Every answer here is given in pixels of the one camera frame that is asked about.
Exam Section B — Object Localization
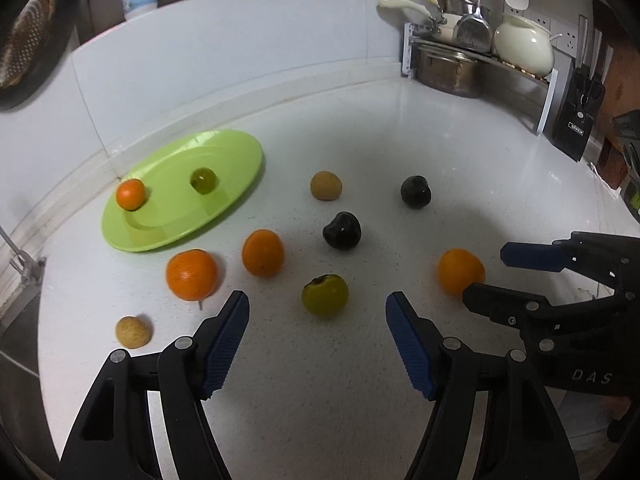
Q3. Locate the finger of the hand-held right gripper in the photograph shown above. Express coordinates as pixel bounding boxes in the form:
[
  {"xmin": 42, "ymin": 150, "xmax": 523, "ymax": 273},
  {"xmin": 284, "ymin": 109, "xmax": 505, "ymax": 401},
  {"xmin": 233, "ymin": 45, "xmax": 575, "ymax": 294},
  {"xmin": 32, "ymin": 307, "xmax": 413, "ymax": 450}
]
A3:
[
  {"xmin": 501, "ymin": 231, "xmax": 640, "ymax": 292},
  {"xmin": 462, "ymin": 282, "xmax": 551, "ymax": 331}
]

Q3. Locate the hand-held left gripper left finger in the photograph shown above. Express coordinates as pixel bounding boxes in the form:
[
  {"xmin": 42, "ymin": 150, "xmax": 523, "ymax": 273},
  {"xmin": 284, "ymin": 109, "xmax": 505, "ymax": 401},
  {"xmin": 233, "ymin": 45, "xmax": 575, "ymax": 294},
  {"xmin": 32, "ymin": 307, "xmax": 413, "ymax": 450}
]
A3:
[{"xmin": 56, "ymin": 290, "xmax": 250, "ymax": 480}]

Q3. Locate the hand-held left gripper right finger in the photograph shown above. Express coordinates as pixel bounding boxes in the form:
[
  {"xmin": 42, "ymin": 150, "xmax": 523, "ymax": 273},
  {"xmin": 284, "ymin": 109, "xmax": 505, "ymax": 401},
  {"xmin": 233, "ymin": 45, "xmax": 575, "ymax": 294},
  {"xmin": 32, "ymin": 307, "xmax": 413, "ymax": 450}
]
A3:
[{"xmin": 385, "ymin": 291, "xmax": 587, "ymax": 480}]

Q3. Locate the orange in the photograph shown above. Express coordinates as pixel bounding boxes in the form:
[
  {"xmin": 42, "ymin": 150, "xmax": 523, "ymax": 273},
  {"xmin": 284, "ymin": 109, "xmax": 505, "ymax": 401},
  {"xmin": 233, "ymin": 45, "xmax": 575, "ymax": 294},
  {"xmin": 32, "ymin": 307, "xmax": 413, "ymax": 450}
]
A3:
[
  {"xmin": 242, "ymin": 229, "xmax": 286, "ymax": 278},
  {"xmin": 166, "ymin": 249, "xmax": 219, "ymax": 302},
  {"xmin": 438, "ymin": 248, "xmax": 486, "ymax": 297}
]

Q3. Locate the brown longan fruit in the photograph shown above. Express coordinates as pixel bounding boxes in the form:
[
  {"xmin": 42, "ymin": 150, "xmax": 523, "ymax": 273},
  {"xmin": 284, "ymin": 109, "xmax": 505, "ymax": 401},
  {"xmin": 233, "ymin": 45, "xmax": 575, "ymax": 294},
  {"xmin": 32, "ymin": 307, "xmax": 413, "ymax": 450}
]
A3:
[
  {"xmin": 310, "ymin": 171, "xmax": 344, "ymax": 202},
  {"xmin": 115, "ymin": 315, "xmax": 153, "ymax": 350}
]

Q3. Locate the green persimmon with calyx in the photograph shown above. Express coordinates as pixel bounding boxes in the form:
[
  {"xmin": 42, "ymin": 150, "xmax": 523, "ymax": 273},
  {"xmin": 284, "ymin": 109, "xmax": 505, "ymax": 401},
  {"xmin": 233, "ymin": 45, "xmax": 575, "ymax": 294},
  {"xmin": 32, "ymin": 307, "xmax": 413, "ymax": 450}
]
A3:
[{"xmin": 301, "ymin": 274, "xmax": 350, "ymax": 318}]

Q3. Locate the dark purple plum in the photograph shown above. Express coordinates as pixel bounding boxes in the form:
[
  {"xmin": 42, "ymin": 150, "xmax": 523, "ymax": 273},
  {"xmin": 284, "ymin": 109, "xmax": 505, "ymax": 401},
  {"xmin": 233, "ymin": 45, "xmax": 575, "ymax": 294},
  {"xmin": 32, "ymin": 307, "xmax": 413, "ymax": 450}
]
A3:
[
  {"xmin": 322, "ymin": 211, "xmax": 362, "ymax": 249},
  {"xmin": 400, "ymin": 175, "xmax": 432, "ymax": 209}
]

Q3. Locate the green plastic plate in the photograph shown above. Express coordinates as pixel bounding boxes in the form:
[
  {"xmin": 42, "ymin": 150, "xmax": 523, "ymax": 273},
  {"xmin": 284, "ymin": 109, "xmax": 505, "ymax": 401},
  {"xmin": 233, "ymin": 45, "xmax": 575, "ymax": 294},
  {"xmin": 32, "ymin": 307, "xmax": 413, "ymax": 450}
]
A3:
[{"xmin": 101, "ymin": 129, "xmax": 265, "ymax": 253}]

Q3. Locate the black knife block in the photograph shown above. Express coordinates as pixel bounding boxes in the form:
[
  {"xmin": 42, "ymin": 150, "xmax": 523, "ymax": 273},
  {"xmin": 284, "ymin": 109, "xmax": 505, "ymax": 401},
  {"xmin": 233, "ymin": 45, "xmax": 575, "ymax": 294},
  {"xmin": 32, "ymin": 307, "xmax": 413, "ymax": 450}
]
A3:
[{"xmin": 551, "ymin": 57, "xmax": 608, "ymax": 162}]

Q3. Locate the glossy green round fruit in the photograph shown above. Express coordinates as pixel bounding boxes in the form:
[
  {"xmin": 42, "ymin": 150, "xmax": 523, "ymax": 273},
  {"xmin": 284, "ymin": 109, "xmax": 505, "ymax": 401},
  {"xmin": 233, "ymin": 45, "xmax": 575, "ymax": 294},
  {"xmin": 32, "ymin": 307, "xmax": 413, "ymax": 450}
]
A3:
[{"xmin": 190, "ymin": 167, "xmax": 218, "ymax": 195}]

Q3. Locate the small orange tangerine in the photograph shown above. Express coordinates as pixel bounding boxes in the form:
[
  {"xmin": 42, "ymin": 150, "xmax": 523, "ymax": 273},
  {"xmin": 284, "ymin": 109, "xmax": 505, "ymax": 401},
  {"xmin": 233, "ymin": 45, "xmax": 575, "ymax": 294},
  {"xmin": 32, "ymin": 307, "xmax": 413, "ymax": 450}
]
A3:
[{"xmin": 116, "ymin": 178, "xmax": 146, "ymax": 211}]

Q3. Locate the brown wooden cutting board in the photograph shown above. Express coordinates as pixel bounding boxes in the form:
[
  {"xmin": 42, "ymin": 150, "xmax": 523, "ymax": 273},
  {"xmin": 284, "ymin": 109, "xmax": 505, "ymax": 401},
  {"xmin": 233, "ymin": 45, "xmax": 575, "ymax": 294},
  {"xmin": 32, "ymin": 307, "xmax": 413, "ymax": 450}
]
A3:
[{"xmin": 592, "ymin": 0, "xmax": 640, "ymax": 191}]

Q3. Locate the large steel pot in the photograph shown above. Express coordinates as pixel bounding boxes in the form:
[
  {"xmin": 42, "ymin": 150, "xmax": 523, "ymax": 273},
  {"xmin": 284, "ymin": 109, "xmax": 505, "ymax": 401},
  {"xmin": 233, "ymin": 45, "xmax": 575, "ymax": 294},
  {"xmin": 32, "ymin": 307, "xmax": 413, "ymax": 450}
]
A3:
[{"xmin": 414, "ymin": 42, "xmax": 488, "ymax": 99}]

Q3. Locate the white ceramic pot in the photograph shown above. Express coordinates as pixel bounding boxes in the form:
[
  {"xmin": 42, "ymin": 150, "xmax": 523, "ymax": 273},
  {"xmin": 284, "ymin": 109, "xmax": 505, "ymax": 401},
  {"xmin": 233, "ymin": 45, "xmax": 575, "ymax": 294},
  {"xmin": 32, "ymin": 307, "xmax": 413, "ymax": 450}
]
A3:
[{"xmin": 494, "ymin": 14, "xmax": 563, "ymax": 78}]

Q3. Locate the steel kitchen sink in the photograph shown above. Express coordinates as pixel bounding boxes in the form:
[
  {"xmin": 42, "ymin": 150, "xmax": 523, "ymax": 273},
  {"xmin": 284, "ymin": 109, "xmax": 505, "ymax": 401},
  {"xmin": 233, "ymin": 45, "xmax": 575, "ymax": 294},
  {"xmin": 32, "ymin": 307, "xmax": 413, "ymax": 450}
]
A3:
[{"xmin": 0, "ymin": 280, "xmax": 61, "ymax": 480}]

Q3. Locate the steel gooseneck faucet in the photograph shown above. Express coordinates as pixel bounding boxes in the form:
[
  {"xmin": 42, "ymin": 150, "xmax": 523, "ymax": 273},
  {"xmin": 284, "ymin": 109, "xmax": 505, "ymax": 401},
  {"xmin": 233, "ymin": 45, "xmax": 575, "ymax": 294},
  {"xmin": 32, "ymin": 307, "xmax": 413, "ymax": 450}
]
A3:
[{"xmin": 0, "ymin": 225, "xmax": 48, "ymax": 286}]

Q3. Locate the steel spatula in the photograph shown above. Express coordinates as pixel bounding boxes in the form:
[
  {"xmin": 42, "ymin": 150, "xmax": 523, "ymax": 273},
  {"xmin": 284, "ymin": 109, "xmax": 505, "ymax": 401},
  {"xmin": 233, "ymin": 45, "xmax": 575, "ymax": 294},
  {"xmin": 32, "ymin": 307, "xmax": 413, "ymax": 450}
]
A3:
[{"xmin": 452, "ymin": 0, "xmax": 493, "ymax": 53}]

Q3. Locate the white metal pot rack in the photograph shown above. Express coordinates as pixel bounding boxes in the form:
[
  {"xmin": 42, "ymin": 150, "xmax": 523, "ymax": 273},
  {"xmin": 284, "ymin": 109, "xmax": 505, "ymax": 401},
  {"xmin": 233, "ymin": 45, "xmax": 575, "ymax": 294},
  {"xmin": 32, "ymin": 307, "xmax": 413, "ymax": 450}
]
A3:
[{"xmin": 401, "ymin": 22, "xmax": 560, "ymax": 136}]

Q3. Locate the black frying pan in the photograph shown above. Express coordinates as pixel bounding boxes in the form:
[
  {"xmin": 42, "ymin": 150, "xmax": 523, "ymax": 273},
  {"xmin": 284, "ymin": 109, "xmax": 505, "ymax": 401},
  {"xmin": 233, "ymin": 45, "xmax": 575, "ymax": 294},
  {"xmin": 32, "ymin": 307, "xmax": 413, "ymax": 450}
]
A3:
[{"xmin": 0, "ymin": 0, "xmax": 81, "ymax": 111}]

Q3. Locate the white pan with cream handle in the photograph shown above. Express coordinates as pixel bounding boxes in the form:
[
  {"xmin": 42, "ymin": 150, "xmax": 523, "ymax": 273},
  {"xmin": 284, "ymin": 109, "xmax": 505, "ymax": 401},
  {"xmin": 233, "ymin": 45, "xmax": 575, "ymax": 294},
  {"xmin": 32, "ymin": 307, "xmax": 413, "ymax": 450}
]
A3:
[{"xmin": 377, "ymin": 0, "xmax": 463, "ymax": 45}]

